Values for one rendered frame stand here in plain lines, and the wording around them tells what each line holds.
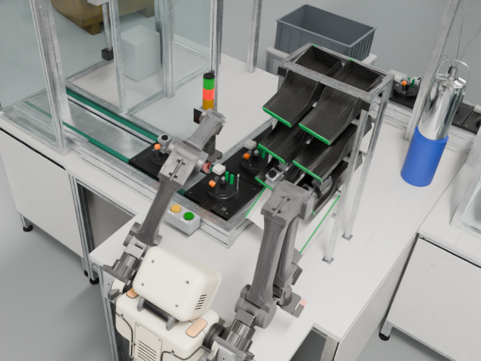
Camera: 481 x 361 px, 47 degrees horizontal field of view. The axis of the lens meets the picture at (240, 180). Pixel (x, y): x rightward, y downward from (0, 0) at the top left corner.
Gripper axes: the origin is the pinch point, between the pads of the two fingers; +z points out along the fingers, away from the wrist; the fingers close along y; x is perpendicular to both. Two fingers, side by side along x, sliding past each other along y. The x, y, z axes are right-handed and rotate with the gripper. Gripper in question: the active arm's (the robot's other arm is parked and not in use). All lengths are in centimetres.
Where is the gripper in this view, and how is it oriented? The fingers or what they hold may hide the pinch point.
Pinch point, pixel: (206, 170)
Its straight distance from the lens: 209.3
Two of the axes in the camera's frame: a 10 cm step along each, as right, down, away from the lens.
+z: -0.4, 7.4, 6.7
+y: -8.0, -4.3, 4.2
